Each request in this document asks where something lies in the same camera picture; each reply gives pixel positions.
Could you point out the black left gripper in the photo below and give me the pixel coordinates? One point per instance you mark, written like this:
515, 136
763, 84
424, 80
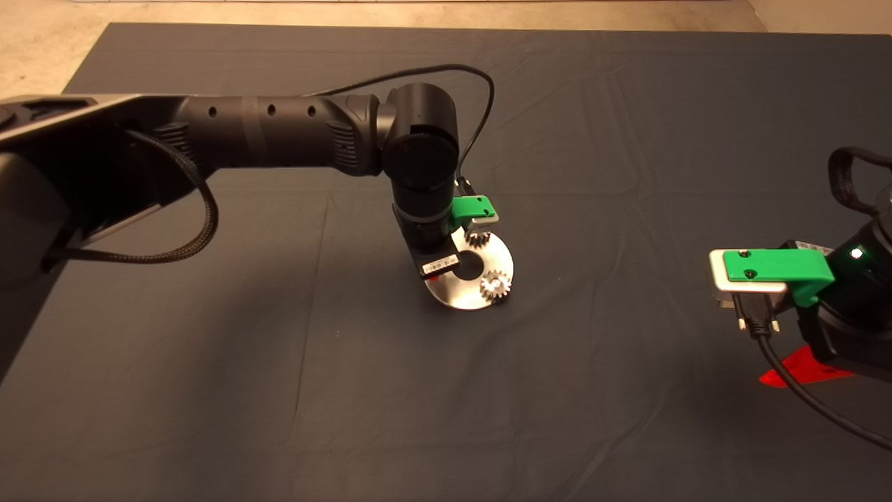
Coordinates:
435, 258

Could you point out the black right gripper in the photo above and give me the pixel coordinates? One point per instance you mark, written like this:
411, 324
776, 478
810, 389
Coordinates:
854, 348

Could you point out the small steel planetary gear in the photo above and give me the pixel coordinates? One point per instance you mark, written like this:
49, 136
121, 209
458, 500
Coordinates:
478, 242
502, 291

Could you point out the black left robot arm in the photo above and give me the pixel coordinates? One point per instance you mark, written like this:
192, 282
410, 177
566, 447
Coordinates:
279, 132

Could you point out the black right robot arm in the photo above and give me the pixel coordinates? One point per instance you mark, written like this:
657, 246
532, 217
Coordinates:
864, 279

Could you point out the round metal carrier plate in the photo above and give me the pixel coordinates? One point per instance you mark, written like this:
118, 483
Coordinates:
460, 296

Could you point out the dark grey table cloth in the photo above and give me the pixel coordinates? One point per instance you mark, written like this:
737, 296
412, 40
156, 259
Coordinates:
446, 418

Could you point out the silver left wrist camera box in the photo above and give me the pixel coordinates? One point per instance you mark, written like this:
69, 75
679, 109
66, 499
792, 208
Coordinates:
484, 222

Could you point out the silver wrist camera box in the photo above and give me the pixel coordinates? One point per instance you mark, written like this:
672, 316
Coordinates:
718, 279
484, 222

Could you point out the green left camera mount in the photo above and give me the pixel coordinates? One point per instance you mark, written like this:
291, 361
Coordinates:
474, 208

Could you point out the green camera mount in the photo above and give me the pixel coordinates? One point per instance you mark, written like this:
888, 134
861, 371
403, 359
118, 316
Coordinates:
474, 208
773, 268

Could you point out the green right camera mount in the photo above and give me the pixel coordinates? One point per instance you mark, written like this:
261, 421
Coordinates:
773, 268

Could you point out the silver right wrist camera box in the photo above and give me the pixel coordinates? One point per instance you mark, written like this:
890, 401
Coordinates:
718, 279

